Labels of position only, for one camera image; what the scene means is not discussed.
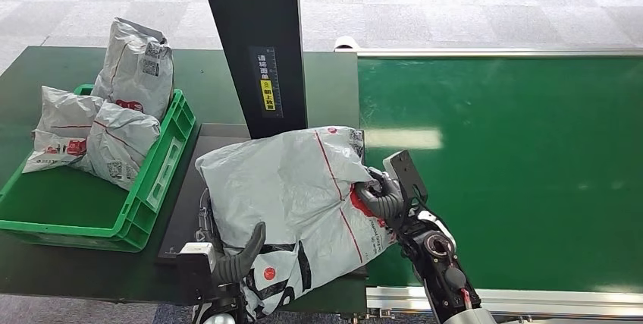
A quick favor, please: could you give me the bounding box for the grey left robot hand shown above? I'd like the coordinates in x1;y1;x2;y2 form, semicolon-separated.
197;188;267;287

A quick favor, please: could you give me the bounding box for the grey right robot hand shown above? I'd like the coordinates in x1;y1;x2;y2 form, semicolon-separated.
353;166;406;223

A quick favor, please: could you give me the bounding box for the large grey courier package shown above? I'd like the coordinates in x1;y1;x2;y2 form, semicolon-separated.
194;125;398;320

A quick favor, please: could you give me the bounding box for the green conveyor belt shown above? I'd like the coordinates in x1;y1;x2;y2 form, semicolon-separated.
357;55;643;294

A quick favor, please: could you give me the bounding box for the white conveyor roller cap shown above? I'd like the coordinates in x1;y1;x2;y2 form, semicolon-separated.
334;35;360;52

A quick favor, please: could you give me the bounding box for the grey package with QR code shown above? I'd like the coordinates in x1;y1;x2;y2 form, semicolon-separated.
72;100;162;192

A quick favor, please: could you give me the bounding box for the tall grey courier package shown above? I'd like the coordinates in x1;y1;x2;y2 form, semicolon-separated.
90;16;175;121

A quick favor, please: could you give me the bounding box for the flat grey red-print package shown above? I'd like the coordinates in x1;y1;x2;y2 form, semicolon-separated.
22;85;105;175

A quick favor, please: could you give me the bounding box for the black scanner base platform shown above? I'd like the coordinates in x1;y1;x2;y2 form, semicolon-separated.
158;121;369;285

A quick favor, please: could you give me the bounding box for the green plastic crate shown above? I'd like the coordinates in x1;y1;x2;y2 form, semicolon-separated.
0;83;197;254

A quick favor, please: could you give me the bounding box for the black and yellow warning label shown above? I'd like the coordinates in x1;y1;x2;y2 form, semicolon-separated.
248;46;284;119

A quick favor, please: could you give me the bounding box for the black scanner column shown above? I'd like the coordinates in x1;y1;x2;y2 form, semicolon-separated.
194;0;309;140

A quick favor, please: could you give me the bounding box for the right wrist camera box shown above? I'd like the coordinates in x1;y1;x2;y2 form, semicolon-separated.
382;149;429;207

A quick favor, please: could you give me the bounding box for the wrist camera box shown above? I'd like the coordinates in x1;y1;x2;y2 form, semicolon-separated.
177;242;218;304
382;149;429;207

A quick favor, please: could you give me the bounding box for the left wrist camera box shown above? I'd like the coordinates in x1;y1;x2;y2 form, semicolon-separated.
177;242;218;304

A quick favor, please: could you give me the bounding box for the wide aluminium conveyor rail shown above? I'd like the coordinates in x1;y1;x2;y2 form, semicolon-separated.
366;286;643;319

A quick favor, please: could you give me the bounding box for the thin aluminium conveyor rail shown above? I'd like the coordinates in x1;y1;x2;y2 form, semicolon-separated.
334;47;643;58

